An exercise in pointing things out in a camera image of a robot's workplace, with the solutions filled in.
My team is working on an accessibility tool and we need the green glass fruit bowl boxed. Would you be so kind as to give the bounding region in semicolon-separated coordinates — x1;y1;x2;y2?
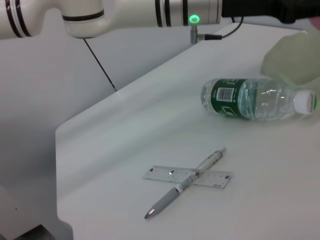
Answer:
259;28;320;87

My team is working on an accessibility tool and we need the grey white ballpoint pen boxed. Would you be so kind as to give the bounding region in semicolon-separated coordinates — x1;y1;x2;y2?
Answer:
144;146;228;221

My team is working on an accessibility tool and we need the transparent plastic ruler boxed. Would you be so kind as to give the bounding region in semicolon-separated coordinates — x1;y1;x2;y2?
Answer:
142;164;235;191

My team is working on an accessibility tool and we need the clear green-label water bottle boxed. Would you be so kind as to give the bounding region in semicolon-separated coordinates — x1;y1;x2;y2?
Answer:
200;77;318;122

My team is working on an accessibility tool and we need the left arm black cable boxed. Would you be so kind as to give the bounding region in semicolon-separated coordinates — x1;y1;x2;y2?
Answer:
189;16;245;45

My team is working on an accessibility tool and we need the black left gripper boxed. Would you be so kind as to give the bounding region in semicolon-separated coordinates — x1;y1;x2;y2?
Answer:
221;0;320;25

